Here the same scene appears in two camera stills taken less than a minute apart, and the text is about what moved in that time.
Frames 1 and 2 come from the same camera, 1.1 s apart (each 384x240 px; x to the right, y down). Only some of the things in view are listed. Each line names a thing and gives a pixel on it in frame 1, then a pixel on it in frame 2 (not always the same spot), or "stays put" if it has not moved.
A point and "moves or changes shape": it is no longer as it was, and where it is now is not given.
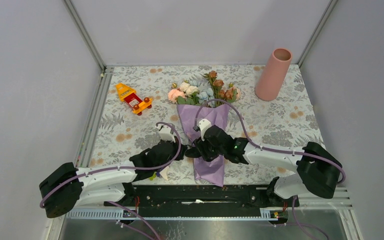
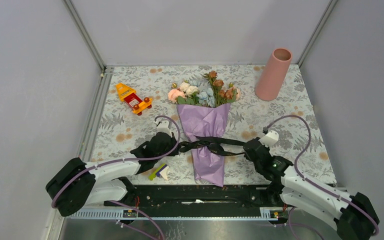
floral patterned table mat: [133, 103] stays put
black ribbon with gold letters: [193, 153] moves or changes shape
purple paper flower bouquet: [209, 98] stays put
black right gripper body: [207, 150] → [257, 166]
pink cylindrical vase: [273, 74] stays put
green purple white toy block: [164, 173] stays put
